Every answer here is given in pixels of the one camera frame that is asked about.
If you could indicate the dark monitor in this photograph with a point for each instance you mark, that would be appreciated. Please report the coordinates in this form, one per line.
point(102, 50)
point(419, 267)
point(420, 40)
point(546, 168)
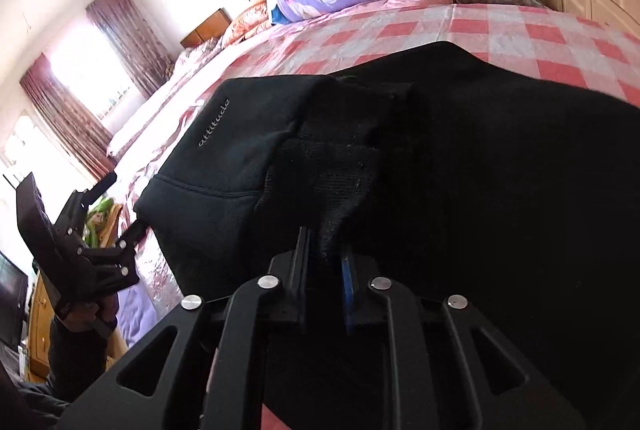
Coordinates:
point(11, 300)

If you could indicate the pink checked bed sheet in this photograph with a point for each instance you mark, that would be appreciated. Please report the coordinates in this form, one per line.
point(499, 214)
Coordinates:
point(400, 25)

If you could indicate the wooden dresser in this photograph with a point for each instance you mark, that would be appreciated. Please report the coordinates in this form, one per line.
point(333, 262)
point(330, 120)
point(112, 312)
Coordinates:
point(40, 325)

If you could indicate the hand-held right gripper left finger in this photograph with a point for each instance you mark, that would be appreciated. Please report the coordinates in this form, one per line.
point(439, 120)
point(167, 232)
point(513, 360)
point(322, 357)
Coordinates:
point(301, 270)

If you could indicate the person's left forearm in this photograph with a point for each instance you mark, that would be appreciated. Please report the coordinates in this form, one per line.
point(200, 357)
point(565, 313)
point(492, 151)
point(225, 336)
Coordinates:
point(75, 360)

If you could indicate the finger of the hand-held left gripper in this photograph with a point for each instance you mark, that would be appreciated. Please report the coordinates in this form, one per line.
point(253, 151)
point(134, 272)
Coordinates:
point(102, 187)
point(127, 242)

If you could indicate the person's left hand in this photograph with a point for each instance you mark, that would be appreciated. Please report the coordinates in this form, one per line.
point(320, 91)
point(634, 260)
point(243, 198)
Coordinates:
point(82, 312)

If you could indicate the black pants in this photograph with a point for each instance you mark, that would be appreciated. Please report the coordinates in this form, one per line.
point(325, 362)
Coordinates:
point(500, 160)

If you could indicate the floral orange pillow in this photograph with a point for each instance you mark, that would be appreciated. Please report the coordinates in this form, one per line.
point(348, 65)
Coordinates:
point(247, 22)

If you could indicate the wooden nightstand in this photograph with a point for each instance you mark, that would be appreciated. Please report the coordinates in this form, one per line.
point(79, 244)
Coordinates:
point(207, 27)

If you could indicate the dark red curtain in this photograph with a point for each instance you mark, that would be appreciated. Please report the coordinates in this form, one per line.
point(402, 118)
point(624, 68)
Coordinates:
point(132, 40)
point(70, 120)

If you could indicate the yellow green cloth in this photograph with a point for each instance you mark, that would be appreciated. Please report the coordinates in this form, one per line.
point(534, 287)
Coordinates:
point(102, 215)

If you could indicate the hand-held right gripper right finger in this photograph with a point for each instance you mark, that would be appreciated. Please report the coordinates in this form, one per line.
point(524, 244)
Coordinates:
point(348, 295)

